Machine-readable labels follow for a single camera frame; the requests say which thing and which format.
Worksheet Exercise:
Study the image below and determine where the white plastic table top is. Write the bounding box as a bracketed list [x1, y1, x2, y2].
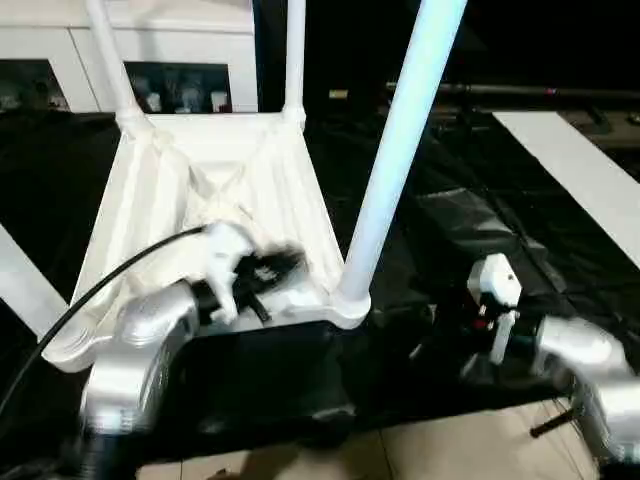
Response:
[42, 112, 372, 375]

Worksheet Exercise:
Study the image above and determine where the white plastic table leg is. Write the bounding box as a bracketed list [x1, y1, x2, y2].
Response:
[282, 0, 308, 126]
[0, 224, 70, 342]
[84, 0, 147, 132]
[338, 0, 470, 302]

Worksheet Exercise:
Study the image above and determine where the black work mat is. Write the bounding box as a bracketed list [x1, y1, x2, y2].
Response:
[0, 107, 640, 451]

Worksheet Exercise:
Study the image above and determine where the black metal table strut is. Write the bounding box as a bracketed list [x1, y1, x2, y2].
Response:
[529, 409, 577, 440]

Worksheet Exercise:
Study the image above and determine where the white flat board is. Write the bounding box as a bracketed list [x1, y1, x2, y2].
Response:
[491, 110, 640, 262]

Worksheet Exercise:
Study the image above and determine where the black case with yellow label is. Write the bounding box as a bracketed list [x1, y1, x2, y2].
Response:
[254, 0, 397, 104]

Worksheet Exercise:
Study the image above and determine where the black metal rod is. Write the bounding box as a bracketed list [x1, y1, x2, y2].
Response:
[386, 81, 640, 100]

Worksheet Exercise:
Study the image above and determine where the white cabinet with glass doors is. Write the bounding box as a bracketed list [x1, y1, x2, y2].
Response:
[0, 0, 260, 114]

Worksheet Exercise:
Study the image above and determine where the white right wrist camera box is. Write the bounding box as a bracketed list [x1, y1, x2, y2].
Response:
[466, 252, 522, 365]

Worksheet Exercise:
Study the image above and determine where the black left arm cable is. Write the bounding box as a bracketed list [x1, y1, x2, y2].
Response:
[0, 223, 212, 417]

